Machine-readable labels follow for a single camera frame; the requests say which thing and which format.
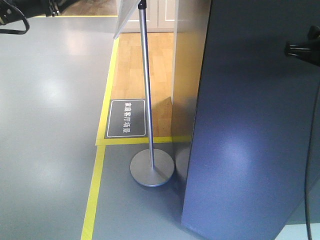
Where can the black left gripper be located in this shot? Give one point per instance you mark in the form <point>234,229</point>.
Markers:
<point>9,13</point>

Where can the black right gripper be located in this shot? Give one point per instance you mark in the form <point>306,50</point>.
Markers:
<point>308,51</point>

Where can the fridge door with bins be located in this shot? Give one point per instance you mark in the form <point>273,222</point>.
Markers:
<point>256,136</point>

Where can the black floor label sign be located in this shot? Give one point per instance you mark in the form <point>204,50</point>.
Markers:
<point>127,119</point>

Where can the silver sign stand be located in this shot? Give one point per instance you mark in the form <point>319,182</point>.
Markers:
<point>151,167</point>

